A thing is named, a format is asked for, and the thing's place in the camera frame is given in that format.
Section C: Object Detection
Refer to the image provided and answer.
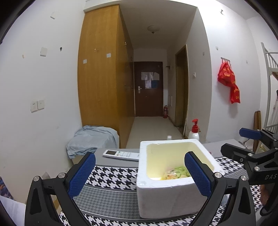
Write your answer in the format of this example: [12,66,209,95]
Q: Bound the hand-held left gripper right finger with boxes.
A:
[184,151,254,226]

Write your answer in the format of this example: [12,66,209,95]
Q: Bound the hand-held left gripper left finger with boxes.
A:
[24,152,96,226]

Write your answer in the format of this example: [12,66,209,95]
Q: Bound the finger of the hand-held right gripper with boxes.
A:
[220,143,278,174]
[239,128,278,149]

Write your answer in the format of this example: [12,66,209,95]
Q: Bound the white foam box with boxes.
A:
[136,139,224,219]

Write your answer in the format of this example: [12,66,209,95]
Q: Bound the green snack packet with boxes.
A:
[162,166,191,181]

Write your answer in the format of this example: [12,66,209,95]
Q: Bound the houndstooth tablecloth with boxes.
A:
[56,155,278,226]

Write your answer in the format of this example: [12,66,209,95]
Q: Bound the pale blue cloth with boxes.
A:
[66,125,120,159]

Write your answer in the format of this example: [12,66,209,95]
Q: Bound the white pump bottle red cap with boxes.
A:
[188,119,200,144]

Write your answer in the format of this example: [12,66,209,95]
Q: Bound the red plastic bag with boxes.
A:
[218,61,235,86]
[230,84,240,104]

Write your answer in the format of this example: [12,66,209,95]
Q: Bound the white remote control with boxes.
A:
[103,150,140,161]

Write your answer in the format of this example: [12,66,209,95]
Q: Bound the wooden side door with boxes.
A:
[175,45,189,137]

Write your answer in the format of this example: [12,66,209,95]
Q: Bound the white paper sheet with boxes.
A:
[0,196,26,226]

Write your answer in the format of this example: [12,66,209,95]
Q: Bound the dark brown door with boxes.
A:
[133,61,164,117]

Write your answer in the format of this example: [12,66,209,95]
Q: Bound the wooden wardrobe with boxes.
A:
[78,4,134,148]

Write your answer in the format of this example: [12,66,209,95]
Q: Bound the white paper notices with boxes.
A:
[141,72,160,88]

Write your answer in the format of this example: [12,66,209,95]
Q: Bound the ceiling lamp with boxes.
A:
[147,25,161,34]

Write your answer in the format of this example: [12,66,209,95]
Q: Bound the white metal bed frame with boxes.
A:
[261,42,278,133]

